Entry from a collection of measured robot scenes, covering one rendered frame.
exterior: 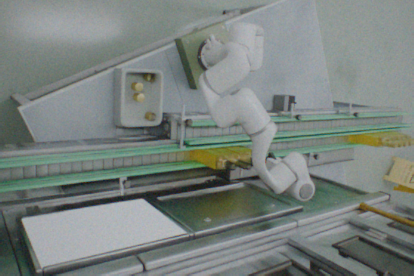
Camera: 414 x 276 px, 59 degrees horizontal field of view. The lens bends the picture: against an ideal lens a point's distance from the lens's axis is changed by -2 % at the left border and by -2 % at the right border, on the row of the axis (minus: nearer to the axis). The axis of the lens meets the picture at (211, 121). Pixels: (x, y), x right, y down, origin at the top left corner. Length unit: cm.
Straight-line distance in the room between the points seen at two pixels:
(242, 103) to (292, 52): 107
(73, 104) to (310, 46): 133
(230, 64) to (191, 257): 55
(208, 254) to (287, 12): 137
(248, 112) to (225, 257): 40
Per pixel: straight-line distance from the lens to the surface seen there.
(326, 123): 214
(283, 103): 194
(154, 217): 123
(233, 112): 106
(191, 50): 160
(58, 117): 147
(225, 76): 111
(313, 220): 136
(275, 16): 199
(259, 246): 115
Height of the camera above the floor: 217
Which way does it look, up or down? 54 degrees down
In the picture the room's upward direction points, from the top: 105 degrees clockwise
